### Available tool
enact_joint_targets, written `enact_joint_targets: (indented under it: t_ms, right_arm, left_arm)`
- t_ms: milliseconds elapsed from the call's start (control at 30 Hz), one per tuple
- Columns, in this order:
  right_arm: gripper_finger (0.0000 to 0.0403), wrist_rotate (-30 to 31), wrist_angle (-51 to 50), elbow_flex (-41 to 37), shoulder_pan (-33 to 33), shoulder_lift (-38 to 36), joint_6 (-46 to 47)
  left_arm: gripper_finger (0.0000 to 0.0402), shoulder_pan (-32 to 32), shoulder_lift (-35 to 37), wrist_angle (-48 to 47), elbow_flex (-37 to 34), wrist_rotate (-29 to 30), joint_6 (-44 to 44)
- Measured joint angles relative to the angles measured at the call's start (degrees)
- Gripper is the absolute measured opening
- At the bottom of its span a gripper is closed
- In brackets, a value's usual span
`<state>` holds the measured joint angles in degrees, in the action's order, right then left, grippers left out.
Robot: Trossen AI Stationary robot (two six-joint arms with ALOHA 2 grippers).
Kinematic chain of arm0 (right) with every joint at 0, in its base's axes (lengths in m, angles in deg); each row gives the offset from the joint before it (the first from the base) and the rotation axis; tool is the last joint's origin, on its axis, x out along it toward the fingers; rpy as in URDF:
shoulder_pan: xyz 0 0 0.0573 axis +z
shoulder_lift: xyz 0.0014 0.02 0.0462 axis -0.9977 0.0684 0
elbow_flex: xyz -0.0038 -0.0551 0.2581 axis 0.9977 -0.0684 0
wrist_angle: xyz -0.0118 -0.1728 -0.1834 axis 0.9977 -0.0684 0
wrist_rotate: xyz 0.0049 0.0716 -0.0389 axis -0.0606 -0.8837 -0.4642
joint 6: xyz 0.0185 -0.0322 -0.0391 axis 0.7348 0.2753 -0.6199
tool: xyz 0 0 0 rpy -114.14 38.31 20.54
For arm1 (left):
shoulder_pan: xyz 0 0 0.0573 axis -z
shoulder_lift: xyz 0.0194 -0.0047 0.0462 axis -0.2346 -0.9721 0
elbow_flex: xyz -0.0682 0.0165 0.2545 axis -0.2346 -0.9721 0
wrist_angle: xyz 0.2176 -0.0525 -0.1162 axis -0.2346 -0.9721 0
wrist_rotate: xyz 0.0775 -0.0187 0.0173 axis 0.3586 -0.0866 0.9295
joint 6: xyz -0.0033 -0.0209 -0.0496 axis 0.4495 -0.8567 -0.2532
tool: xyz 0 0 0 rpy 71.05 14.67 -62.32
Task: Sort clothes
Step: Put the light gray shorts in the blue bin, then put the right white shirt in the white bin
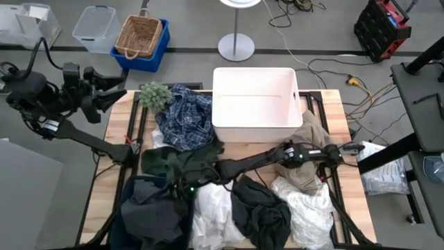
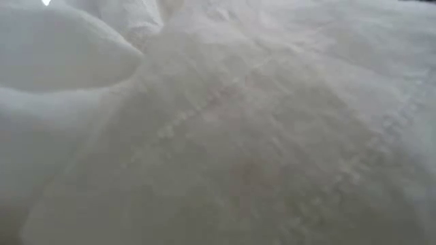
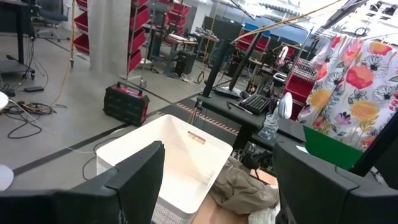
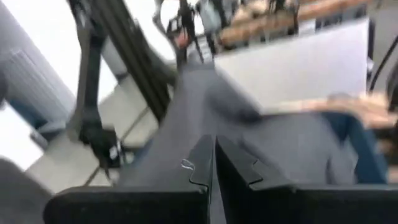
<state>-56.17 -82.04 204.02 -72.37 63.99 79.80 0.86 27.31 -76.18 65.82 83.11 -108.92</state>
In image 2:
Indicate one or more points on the cream textured knit garment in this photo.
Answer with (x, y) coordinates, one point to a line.
(238, 136)

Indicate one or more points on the large white shirt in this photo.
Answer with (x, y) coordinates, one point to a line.
(51, 51)

